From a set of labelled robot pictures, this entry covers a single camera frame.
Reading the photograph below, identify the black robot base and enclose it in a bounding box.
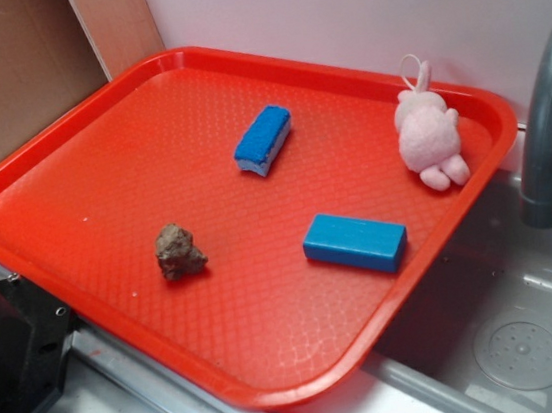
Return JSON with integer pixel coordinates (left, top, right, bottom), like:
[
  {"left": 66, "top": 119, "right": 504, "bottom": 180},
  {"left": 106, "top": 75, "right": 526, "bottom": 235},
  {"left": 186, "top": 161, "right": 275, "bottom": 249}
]
[{"left": 0, "top": 276, "right": 74, "bottom": 413}]

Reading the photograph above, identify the pink plush bunny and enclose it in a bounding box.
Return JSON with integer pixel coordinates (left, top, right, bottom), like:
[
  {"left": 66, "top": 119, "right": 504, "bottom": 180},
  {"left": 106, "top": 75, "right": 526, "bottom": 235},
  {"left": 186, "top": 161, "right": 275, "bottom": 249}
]
[{"left": 394, "top": 54, "right": 471, "bottom": 192}]

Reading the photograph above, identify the red plastic tray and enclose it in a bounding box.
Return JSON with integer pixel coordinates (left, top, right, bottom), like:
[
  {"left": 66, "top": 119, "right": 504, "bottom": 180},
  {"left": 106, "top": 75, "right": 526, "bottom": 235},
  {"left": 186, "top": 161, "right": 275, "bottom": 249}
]
[{"left": 0, "top": 47, "right": 517, "bottom": 410}]

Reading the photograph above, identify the blue sponge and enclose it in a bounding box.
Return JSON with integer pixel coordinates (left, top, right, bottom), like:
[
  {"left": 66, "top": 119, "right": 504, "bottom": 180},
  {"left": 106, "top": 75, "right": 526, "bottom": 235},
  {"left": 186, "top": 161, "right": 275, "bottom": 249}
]
[{"left": 233, "top": 105, "right": 292, "bottom": 177}]

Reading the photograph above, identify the blue rectangular block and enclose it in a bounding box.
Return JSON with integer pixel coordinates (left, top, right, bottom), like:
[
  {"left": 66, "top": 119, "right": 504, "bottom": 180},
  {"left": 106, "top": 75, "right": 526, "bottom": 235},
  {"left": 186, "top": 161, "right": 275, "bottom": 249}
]
[{"left": 302, "top": 214, "right": 408, "bottom": 273}]

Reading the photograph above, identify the brown rock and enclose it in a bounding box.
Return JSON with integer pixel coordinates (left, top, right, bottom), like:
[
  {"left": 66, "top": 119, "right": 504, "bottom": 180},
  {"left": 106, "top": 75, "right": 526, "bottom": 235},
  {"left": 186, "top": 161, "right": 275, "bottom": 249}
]
[{"left": 155, "top": 223, "right": 208, "bottom": 281}]

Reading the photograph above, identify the grey faucet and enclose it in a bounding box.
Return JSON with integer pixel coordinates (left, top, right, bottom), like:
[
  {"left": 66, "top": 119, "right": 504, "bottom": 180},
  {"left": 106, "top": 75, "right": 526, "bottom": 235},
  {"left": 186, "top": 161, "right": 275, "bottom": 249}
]
[{"left": 496, "top": 3, "right": 552, "bottom": 233}]

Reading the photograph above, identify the grey plastic sink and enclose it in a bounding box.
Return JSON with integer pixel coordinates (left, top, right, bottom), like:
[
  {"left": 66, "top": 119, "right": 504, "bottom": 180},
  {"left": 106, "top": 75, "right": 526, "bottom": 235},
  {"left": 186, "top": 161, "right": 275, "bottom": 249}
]
[{"left": 364, "top": 142, "right": 552, "bottom": 413}]

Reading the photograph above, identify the brown cardboard panel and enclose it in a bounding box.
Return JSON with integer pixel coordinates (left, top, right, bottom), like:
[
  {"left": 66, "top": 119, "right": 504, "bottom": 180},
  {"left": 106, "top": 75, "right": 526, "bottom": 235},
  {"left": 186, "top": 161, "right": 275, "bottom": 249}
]
[{"left": 0, "top": 0, "right": 165, "bottom": 161}]

